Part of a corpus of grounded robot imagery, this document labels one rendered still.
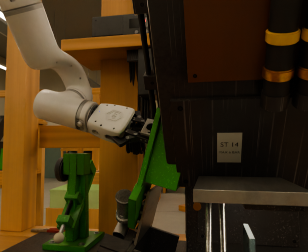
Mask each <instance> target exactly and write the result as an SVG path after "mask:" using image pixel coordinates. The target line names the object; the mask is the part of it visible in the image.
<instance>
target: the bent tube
mask: <svg viewBox="0 0 308 252"><path fill-rule="evenodd" d="M153 121H154V120H153V119H149V118H148V119H147V120H146V122H145V124H144V126H143V128H142V130H141V132H140V134H141V135H144V136H148V137H149V136H150V132H151V128H152V125H153ZM128 230H129V227H128V223H125V224H122V223H119V222H118V223H117V225H116V227H115V229H114V231H113V233H112V235H113V236H115V237H118V238H121V239H124V238H125V235H126V234H127V232H128Z"/></svg>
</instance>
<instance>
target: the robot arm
mask: <svg viewBox="0 0 308 252"><path fill-rule="evenodd" d="M0 8H1V10H2V12H3V15H4V17H5V19H6V22H7V24H8V26H9V28H10V31H11V33H12V35H13V37H14V39H15V42H16V44H17V46H18V48H19V51H20V53H21V55H22V57H23V59H24V61H25V62H26V64H27V65H28V66H29V67H30V68H32V69H34V70H45V69H53V70H54V71H56V72H57V73H58V75H59V76H60V77H61V79H62V81H63V83H64V85H65V87H66V90H65V91H62V92H57V91H52V90H49V89H44V90H41V91H40V92H39V93H38V94H37V96H36V97H35V100H34V103H33V111H34V115H35V116H36V117H37V118H39V119H42V120H46V121H49V122H52V123H56V124H59V125H63V126H66V127H70V128H73V129H77V130H80V131H83V132H87V133H91V134H92V135H94V136H96V137H98V138H101V139H103V140H106V141H109V142H112V143H115V144H117V145H118V146H119V147H123V146H124V145H126V144H129V143H132V142H134V143H136V142H137V141H139V142H142V143H146V144H148V140H149V136H145V135H141V134H140V131H139V132H138V133H137V132H135V131H133V130H131V129H132V128H137V129H142V128H143V126H144V124H145V120H144V119H143V118H142V117H141V113H140V111H135V110H134V109H133V108H130V107H126V106H121V105H115V104H107V103H101V104H100V105H98V104H97V103H96V102H94V101H92V98H93V95H92V90H91V87H90V84H89V81H88V78H87V76H86V73H85V71H84V69H83V67H82V66H81V65H80V63H79V62H78V61H77V60H76V59H75V58H73V57H72V56H71V55H69V54H67V53H66V52H64V51H62V50H61V49H60V48H59V47H58V45H57V43H56V40H55V37H54V34H53V32H52V29H51V26H50V23H49V21H48V18H47V15H46V12H45V9H44V7H43V4H42V1H41V0H0ZM136 122H137V123H138V124H137V123H136Z"/></svg>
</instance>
